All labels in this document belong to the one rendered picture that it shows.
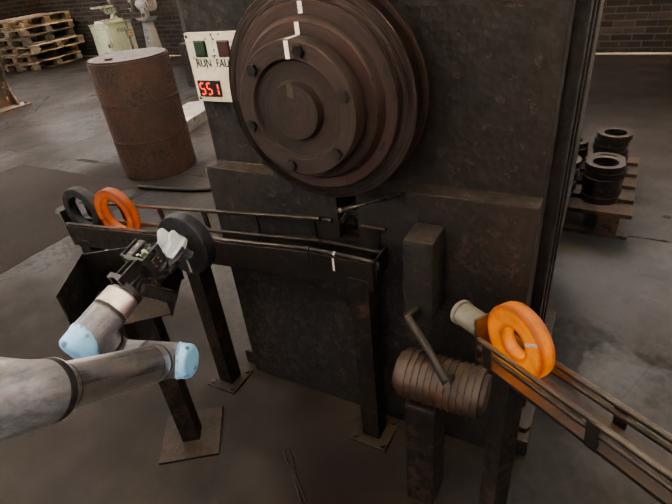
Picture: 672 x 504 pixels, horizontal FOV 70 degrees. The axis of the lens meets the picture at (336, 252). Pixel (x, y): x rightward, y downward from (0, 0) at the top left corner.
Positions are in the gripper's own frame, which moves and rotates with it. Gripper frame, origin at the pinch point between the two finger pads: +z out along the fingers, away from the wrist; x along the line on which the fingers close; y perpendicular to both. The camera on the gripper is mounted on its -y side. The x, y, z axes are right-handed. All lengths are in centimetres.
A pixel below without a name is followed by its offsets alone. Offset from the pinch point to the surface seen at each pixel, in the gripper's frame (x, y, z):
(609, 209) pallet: -94, -117, 159
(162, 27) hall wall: 651, -192, 602
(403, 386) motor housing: -52, -37, -3
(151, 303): 19.1, -22.4, -8.4
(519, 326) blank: -77, -11, 3
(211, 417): 23, -82, -16
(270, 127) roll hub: -19.7, 17.8, 20.8
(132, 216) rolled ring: 54, -22, 21
